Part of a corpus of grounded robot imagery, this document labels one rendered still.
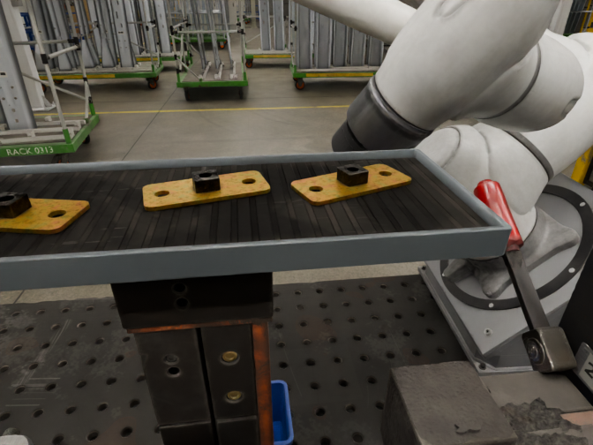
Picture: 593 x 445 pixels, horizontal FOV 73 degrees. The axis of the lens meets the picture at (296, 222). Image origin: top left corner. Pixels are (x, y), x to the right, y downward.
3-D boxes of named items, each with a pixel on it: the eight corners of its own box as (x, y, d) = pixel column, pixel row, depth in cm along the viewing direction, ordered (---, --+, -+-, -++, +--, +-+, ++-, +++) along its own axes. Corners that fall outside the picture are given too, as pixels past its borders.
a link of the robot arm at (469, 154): (439, 237, 84) (374, 169, 75) (507, 175, 81) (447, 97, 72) (485, 277, 69) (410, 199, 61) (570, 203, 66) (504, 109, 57)
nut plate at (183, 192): (145, 212, 25) (141, 195, 24) (142, 189, 28) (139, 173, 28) (272, 192, 28) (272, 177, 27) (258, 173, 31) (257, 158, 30)
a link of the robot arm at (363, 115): (446, 119, 47) (411, 152, 51) (392, 64, 47) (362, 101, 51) (422, 142, 40) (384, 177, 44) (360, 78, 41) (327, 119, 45)
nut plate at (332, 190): (314, 207, 26) (314, 190, 25) (288, 185, 29) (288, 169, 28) (414, 183, 29) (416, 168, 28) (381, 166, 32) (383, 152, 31)
